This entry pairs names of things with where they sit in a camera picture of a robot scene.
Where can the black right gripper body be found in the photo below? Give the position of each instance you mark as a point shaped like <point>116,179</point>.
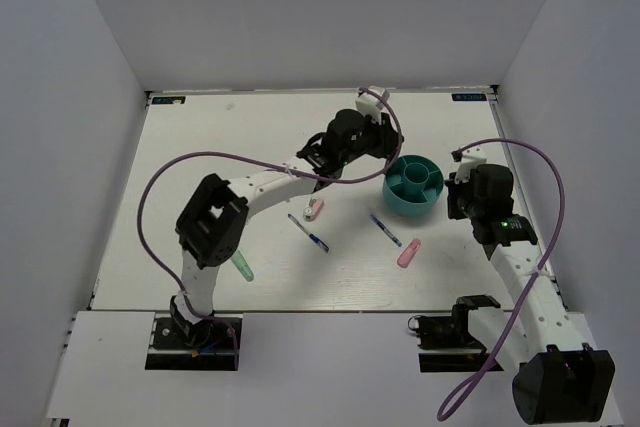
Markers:
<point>461,201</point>

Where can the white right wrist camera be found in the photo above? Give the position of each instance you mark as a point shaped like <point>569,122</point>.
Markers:
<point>465,161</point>

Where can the pink correction pen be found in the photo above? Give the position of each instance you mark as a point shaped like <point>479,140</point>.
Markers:
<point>408,254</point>

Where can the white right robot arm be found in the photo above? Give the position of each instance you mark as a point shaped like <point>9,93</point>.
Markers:
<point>557,375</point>

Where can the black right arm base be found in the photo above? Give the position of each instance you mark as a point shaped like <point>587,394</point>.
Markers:
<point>442,349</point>

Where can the blue clear ballpoint pen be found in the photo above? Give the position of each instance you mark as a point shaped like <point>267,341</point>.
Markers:
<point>316,240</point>

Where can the corner label sticker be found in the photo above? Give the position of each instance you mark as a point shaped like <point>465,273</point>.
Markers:
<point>469,97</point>
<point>168,100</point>

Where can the mint green correction pen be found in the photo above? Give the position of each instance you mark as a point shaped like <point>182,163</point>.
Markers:
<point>242,266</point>

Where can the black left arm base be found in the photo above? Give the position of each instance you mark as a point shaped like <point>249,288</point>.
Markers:
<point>212,349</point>

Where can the teal round divided organizer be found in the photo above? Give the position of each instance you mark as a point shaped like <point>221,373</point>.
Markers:
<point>412,186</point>

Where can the left corner label sticker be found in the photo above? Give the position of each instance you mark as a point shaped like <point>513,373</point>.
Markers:
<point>168,100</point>

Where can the right corner label sticker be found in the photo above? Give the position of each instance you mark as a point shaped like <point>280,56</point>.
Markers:
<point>469,97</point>

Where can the pink white small stapler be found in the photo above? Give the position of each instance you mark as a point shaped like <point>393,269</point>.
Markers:
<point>312,210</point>

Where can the blue clear gel pen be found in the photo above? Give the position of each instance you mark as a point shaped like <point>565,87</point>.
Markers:
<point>387,232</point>

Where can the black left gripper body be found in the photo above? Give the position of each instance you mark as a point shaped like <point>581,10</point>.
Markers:
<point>374,140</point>

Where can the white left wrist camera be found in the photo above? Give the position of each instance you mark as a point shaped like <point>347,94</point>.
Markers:
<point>370,102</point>

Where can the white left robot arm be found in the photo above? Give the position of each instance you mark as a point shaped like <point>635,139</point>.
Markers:
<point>210,226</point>

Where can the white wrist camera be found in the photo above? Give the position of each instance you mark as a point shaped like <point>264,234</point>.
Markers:
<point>370,102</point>
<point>465,161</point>

